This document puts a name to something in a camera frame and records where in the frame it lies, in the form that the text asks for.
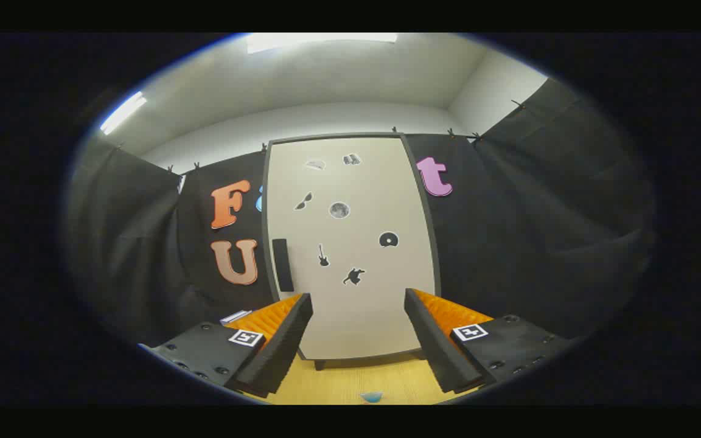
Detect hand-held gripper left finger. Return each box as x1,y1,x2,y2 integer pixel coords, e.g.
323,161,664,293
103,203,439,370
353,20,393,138
141,293,315,399

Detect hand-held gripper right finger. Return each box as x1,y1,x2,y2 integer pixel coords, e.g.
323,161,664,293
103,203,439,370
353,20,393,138
403,288,576,394

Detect white cabinet door black handle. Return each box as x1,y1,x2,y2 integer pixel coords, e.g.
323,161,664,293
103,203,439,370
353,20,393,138
265,136,436,360

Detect grey cabinet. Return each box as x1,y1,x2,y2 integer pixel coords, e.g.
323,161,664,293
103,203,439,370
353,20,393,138
261,132,442,370

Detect black backdrop cloth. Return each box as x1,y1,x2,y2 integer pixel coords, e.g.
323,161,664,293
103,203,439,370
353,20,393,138
65,76,655,347

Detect narrow ceiling light panel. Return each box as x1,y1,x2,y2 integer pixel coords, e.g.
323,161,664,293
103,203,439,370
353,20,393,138
100,91,148,136

